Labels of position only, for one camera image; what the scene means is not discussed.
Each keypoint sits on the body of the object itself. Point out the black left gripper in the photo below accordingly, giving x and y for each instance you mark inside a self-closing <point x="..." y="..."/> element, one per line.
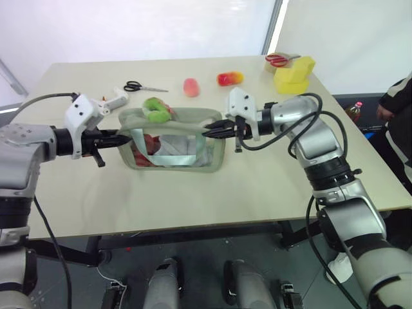
<point x="88" y="141"/>

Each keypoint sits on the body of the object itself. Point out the dark rounded robot leg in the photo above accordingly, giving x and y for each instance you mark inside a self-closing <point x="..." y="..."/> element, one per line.
<point x="164" y="283"/>
<point x="248" y="283"/>

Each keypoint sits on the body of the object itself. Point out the bottle with red cap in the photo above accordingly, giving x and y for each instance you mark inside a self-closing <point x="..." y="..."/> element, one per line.
<point x="353" y="112"/>

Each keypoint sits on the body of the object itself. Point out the white object on floor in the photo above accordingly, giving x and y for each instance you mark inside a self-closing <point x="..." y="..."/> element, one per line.
<point x="340" y="267"/>

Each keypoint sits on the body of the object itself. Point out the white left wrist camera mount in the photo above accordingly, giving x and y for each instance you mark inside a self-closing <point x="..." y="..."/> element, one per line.
<point x="80" y="111"/>

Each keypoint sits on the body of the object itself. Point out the white cloth inside pouch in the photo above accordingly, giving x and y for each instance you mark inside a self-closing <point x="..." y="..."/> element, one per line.
<point x="175" y="145"/>

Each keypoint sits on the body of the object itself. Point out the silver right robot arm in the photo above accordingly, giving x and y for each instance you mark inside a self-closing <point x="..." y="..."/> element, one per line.
<point x="325" y="141"/>

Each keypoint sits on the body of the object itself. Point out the red item inside pouch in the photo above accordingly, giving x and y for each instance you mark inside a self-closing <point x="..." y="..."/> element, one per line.
<point x="149" y="143"/>

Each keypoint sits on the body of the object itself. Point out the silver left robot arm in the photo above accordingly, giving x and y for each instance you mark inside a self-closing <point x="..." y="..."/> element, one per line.
<point x="19" y="151"/>

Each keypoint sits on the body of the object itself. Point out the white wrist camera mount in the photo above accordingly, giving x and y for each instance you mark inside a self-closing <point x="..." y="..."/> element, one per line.
<point x="80" y="111"/>
<point x="239" y="101"/>

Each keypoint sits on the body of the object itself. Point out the yellow foam block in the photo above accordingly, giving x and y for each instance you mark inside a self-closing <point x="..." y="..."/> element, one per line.
<point x="294" y="77"/>

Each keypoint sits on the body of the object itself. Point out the red yellow mango toy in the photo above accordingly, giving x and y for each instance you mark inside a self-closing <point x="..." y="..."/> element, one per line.
<point x="230" y="78"/>

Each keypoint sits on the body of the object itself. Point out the grey mesh pouch bag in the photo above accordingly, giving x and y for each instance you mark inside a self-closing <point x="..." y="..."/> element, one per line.
<point x="217" y="154"/>

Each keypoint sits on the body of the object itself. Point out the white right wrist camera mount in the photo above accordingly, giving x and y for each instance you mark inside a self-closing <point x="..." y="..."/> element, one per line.
<point x="239" y="101"/>

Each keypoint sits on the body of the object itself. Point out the person in dark jacket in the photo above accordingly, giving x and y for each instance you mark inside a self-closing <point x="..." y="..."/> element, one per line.
<point x="397" y="106"/>

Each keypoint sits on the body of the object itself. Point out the pink peach toy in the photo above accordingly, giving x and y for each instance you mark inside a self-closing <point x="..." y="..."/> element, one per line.
<point x="191" y="87"/>

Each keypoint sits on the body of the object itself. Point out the black table frame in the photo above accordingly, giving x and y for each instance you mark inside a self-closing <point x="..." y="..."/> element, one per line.
<point x="180" y="236"/>

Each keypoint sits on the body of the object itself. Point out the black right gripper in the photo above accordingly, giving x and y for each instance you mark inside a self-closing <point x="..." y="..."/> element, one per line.
<point x="239" y="132"/>

